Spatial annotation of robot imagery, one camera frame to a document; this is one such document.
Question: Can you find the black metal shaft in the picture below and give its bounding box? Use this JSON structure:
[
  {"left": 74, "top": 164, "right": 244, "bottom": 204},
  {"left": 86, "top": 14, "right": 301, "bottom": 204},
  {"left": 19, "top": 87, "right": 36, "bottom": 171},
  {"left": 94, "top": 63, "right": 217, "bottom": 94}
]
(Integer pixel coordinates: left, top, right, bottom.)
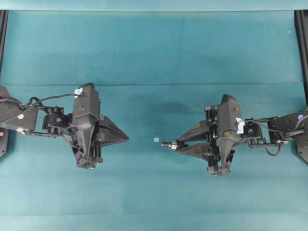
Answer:
[{"left": 161, "top": 140, "right": 185, "bottom": 151}]

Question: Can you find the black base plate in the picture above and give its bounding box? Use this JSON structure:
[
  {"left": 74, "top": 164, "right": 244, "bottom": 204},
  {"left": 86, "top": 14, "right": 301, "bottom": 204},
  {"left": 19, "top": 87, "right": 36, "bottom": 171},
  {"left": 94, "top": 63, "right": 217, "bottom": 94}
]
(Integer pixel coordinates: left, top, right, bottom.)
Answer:
[
  {"left": 0, "top": 128, "right": 10, "bottom": 158},
  {"left": 294, "top": 132, "right": 308, "bottom": 163}
]

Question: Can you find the green table mat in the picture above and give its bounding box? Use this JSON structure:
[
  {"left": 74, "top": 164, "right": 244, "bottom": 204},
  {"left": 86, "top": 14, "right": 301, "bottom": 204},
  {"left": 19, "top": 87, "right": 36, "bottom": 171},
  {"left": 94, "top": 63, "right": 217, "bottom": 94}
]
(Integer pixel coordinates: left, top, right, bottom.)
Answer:
[{"left": 0, "top": 11, "right": 308, "bottom": 231}]

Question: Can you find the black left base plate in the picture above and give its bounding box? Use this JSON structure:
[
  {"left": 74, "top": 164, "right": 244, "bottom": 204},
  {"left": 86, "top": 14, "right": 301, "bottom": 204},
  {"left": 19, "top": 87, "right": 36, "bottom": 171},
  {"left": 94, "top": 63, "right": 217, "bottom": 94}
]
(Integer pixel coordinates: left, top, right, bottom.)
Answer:
[{"left": 0, "top": 128, "right": 10, "bottom": 158}]

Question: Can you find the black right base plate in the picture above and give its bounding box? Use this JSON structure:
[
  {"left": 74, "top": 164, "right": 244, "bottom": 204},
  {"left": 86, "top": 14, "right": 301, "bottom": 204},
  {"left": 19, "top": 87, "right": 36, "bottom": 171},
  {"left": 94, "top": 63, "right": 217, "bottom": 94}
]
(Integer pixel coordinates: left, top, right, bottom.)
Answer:
[{"left": 294, "top": 132, "right": 308, "bottom": 163}]

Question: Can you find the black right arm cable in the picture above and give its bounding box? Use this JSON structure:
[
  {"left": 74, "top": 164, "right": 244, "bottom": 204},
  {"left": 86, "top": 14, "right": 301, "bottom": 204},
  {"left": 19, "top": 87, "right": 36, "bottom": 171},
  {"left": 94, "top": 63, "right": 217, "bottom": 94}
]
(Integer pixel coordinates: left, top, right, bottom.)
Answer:
[{"left": 250, "top": 115, "right": 306, "bottom": 157}]

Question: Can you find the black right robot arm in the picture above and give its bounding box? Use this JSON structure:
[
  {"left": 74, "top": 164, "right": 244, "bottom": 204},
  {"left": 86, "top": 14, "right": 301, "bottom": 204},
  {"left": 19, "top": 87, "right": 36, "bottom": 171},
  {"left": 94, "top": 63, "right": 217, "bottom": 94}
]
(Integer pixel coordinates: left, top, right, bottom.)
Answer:
[{"left": 164, "top": 94, "right": 308, "bottom": 177}]

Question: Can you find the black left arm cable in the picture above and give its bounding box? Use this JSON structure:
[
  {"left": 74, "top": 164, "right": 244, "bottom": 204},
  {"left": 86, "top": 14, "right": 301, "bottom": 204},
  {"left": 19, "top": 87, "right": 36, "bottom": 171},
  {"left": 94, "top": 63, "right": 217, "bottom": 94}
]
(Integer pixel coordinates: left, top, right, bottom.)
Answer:
[{"left": 0, "top": 92, "right": 80, "bottom": 111}]

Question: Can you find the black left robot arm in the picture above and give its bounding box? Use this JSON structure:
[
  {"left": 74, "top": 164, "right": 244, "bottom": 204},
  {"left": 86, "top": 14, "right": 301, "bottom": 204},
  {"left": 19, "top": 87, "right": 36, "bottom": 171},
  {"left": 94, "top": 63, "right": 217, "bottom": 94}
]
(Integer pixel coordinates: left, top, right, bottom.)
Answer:
[{"left": 0, "top": 83, "right": 129, "bottom": 169}]

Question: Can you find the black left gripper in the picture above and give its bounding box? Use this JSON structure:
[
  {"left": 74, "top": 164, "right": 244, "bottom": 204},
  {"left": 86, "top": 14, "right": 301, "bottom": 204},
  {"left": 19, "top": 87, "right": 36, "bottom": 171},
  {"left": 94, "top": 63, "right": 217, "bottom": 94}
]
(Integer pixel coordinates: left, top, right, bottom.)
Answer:
[{"left": 71, "top": 83, "right": 129, "bottom": 170}]

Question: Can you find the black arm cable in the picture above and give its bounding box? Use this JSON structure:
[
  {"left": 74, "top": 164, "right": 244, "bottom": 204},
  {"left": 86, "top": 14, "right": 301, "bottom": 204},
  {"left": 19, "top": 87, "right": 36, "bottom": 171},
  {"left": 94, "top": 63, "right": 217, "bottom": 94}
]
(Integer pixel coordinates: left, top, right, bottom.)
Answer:
[
  {"left": 0, "top": 92, "right": 80, "bottom": 111},
  {"left": 250, "top": 115, "right": 306, "bottom": 157}
]

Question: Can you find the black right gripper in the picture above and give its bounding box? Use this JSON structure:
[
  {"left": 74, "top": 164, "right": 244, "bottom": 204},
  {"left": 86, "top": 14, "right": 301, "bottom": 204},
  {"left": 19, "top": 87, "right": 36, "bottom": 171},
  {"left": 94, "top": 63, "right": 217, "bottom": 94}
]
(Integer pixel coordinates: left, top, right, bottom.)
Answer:
[{"left": 175, "top": 94, "right": 244, "bottom": 177}]

